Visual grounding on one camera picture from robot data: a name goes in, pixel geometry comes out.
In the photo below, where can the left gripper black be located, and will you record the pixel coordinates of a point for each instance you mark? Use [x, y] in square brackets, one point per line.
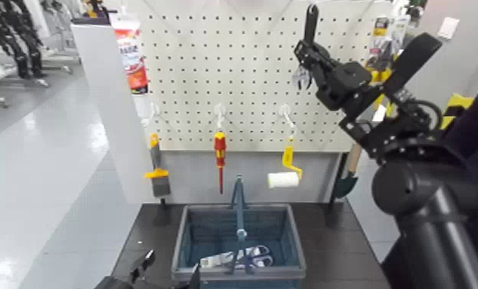
[118, 283]

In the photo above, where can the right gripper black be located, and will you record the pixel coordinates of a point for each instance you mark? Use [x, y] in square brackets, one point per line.
[342, 84]

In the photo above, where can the black adjustable wrench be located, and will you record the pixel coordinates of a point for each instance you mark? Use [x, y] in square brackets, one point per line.
[311, 20]

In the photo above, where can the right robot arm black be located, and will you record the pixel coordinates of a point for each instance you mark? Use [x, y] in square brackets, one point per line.
[424, 181]

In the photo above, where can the white packaged item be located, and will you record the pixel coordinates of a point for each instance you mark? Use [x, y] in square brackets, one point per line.
[219, 260]

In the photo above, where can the white pegboard hook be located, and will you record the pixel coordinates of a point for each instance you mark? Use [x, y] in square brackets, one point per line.
[286, 115]
[219, 113]
[154, 112]

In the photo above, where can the white perforated pegboard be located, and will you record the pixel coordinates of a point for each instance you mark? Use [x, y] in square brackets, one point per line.
[243, 80]

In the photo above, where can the white items inside basket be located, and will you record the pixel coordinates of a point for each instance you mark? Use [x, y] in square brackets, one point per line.
[259, 256]

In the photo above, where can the yellow grey paint brush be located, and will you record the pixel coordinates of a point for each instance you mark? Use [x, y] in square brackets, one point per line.
[158, 177]

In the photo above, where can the red yellow screwdriver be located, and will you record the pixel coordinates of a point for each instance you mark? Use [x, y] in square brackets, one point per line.
[220, 149]

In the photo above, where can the yellow black striped corner guard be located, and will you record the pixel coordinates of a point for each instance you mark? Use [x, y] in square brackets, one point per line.
[455, 105]

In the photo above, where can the white partition panel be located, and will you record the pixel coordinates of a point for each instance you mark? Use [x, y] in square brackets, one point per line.
[114, 121]

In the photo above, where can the red white sealant tube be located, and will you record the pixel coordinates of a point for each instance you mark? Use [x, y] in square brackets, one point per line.
[132, 60]

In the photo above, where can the black humanoid robot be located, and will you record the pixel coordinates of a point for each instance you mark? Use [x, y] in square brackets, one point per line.
[13, 28]

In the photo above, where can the white wall switch plate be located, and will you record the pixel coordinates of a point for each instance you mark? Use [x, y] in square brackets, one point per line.
[448, 28]

